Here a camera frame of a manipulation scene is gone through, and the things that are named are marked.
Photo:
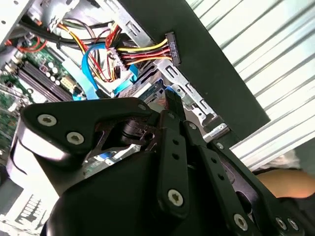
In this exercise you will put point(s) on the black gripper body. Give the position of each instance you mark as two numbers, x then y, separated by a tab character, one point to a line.
110	196

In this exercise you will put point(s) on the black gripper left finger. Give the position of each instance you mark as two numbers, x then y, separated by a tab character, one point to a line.
61	115

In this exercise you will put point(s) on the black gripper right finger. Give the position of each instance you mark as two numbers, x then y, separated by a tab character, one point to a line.
216	169

